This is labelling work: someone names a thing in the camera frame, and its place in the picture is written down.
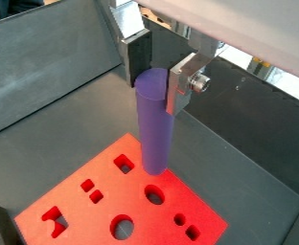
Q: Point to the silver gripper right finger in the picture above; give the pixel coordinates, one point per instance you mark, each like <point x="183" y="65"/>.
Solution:
<point x="186" y="77"/>

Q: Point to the dark grey tray wall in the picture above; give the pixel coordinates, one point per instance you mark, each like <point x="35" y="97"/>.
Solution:
<point x="55" y="47"/>

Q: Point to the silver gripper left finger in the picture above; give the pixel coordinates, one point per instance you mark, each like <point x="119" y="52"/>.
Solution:
<point x="133" y="37"/>

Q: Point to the purple cylinder peg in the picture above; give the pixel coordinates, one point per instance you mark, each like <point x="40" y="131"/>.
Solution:
<point x="154" y="121"/>

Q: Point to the red shape insertion board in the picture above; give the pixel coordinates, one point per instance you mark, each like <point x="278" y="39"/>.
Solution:
<point x="111" y="204"/>

